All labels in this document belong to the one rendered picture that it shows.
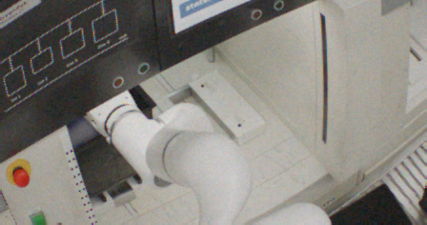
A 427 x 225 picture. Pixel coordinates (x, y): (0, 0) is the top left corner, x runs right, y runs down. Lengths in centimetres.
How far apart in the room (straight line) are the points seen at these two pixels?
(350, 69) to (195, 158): 54
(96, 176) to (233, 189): 68
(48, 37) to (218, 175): 34
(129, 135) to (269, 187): 47
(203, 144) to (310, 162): 79
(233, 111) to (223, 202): 88
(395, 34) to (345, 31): 27
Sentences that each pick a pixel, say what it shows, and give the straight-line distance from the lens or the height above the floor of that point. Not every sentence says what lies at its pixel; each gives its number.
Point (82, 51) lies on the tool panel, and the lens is 146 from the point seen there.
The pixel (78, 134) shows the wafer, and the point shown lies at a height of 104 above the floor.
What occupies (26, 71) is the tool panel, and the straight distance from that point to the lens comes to 142.
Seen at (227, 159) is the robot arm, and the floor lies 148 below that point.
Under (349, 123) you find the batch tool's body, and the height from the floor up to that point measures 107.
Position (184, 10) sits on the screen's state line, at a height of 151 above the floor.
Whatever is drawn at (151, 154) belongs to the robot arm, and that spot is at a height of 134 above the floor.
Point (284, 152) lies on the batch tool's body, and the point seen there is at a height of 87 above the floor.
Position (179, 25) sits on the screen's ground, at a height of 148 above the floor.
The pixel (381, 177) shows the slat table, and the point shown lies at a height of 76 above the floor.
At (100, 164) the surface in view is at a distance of 195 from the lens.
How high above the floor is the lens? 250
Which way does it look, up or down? 46 degrees down
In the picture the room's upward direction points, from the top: 6 degrees counter-clockwise
